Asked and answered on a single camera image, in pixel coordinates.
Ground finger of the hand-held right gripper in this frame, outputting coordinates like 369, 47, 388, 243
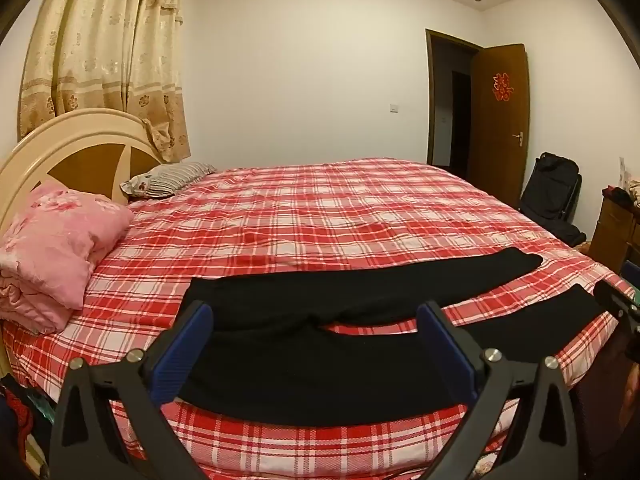
595, 279, 640, 333

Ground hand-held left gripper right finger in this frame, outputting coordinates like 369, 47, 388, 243
416, 300, 581, 480

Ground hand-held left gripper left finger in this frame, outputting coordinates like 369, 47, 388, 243
48, 300, 216, 480

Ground black pants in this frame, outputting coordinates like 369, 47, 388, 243
177, 247, 606, 428

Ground brown wooden dresser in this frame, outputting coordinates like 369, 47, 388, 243
590, 187, 640, 276

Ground black suitcase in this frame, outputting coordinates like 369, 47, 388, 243
517, 151, 587, 247

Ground pink floral quilt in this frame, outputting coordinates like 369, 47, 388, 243
0, 182, 135, 335

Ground striped pillow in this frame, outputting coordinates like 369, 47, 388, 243
120, 161, 218, 200

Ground bed with red plaid sheet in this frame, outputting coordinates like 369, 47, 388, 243
0, 157, 640, 480

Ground red and black bag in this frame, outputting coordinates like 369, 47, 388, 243
0, 375, 53, 480

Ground brown wooden door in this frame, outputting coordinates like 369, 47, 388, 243
470, 44, 530, 211

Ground red paper door decoration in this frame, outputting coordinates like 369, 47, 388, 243
491, 72, 516, 102

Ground cream wooden headboard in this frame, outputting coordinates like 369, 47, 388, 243
0, 107, 166, 241

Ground beige floral curtain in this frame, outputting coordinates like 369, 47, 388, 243
17, 0, 193, 163

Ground dark wooden door frame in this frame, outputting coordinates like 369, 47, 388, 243
425, 28, 483, 181

